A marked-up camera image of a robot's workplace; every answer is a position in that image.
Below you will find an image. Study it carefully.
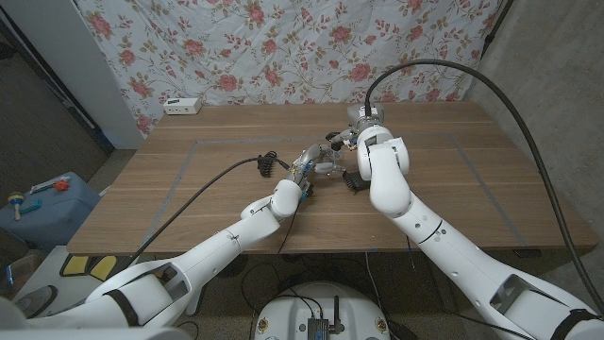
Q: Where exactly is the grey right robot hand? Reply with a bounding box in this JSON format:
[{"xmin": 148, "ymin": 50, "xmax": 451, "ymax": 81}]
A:
[{"xmin": 325, "ymin": 103, "xmax": 386, "ymax": 152}]

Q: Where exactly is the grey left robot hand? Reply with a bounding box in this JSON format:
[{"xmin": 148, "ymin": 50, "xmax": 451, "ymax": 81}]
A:
[{"xmin": 283, "ymin": 143, "xmax": 346, "ymax": 185}]

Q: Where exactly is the clear dispenser bottle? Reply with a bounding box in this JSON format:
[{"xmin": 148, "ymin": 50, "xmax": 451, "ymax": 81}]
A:
[{"xmin": 314, "ymin": 148, "xmax": 346, "ymax": 179}]

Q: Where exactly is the black pump cap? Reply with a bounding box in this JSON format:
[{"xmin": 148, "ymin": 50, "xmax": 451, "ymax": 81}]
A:
[{"xmin": 325, "ymin": 131, "xmax": 345, "ymax": 153}]

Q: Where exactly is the black card holder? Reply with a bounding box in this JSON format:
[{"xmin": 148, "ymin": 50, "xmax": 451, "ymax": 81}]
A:
[{"xmin": 341, "ymin": 169, "xmax": 372, "ymax": 193}]

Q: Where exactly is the black hair claw clip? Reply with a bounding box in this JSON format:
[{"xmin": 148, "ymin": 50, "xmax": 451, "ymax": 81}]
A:
[{"xmin": 256, "ymin": 150, "xmax": 279, "ymax": 179}]

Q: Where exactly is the floral backdrop cloth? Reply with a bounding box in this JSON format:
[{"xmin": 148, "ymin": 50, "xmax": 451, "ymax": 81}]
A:
[{"xmin": 75, "ymin": 0, "xmax": 504, "ymax": 136}]

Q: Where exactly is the white power strip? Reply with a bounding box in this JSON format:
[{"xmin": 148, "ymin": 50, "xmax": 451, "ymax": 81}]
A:
[{"xmin": 162, "ymin": 96, "xmax": 203, "ymax": 116}]

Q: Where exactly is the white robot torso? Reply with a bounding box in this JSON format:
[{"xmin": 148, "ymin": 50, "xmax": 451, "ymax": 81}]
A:
[{"xmin": 254, "ymin": 281, "xmax": 392, "ymax": 340}]

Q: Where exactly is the black backdrop stand pole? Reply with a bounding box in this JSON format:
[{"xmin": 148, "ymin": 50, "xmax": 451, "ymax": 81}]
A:
[{"xmin": 479, "ymin": 0, "xmax": 515, "ymax": 60}]

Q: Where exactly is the grey module with antenna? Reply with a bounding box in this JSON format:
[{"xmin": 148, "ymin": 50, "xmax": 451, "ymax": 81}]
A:
[{"xmin": 308, "ymin": 296, "xmax": 345, "ymax": 340}]

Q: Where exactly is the white table leg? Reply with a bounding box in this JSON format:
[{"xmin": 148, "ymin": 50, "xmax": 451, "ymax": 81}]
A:
[{"xmin": 185, "ymin": 285, "xmax": 208, "ymax": 316}]

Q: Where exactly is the yellow black floor mat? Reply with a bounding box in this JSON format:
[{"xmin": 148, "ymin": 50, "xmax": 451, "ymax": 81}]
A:
[{"xmin": 59, "ymin": 253, "xmax": 131, "ymax": 282}]

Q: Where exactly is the white pillar panel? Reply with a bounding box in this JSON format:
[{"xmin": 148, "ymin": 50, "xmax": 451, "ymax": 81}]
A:
[{"xmin": 0, "ymin": 0, "xmax": 145, "ymax": 151}]

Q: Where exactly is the blue storage box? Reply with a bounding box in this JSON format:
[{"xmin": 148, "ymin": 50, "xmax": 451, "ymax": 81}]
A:
[{"xmin": 0, "ymin": 171, "xmax": 101, "ymax": 251}]

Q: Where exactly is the wooden maraca toy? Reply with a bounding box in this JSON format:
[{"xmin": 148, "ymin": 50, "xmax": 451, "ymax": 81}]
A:
[{"xmin": 7, "ymin": 191, "xmax": 25, "ymax": 222}]

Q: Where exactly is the grey shoe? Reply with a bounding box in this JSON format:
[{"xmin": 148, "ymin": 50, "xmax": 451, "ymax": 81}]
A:
[{"xmin": 11, "ymin": 284, "xmax": 59, "ymax": 322}]

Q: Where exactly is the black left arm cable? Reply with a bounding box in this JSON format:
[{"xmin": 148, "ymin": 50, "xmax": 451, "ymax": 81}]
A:
[{"xmin": 125, "ymin": 157, "xmax": 292, "ymax": 270}]

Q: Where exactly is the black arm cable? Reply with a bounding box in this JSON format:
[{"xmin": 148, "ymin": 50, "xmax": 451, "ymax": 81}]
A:
[
  {"xmin": 363, "ymin": 59, "xmax": 604, "ymax": 315},
  {"xmin": 125, "ymin": 157, "xmax": 292, "ymax": 270}
]

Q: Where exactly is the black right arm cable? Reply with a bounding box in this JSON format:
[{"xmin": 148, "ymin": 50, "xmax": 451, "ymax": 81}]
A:
[{"xmin": 363, "ymin": 59, "xmax": 604, "ymax": 315}]

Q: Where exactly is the black floor cable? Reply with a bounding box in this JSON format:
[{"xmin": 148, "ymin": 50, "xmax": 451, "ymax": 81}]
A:
[
  {"xmin": 239, "ymin": 262, "xmax": 287, "ymax": 316},
  {"xmin": 364, "ymin": 252, "xmax": 395, "ymax": 330}
]

